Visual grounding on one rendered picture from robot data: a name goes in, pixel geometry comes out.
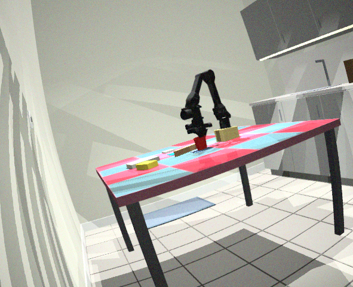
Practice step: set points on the white flat rectangular block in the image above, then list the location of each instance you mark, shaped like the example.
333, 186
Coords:
132, 165

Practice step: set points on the tan flat bar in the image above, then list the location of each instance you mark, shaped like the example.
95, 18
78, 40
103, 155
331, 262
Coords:
184, 150

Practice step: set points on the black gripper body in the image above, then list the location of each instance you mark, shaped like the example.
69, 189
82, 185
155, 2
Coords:
199, 125

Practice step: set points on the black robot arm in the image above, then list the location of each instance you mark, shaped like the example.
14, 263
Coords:
192, 101

